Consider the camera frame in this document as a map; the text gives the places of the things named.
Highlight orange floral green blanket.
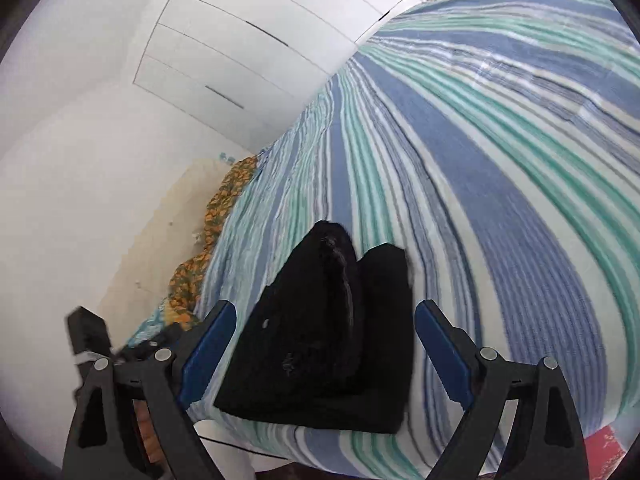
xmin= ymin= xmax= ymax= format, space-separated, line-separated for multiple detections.
xmin=162 ymin=155 xmax=258 ymax=330

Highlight beige upholstered headboard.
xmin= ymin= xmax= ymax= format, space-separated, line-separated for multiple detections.
xmin=94 ymin=159 xmax=231 ymax=348

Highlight black cable on floor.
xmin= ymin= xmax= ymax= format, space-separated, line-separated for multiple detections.
xmin=196 ymin=433 xmax=292 ymax=461

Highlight striped blue green bedsheet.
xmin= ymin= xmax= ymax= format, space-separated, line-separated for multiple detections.
xmin=192 ymin=0 xmax=640 ymax=480

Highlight white wardrobe with handles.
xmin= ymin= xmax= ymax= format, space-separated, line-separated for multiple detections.
xmin=134 ymin=0 xmax=423 ymax=152

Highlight red patterned rug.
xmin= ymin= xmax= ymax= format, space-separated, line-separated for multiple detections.
xmin=585 ymin=426 xmax=626 ymax=480

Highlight black pants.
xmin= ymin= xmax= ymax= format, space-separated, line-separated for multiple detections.
xmin=214 ymin=221 xmax=413 ymax=434

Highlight teal white floral pillow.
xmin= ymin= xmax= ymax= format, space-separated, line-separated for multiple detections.
xmin=126 ymin=298 xmax=168 ymax=348

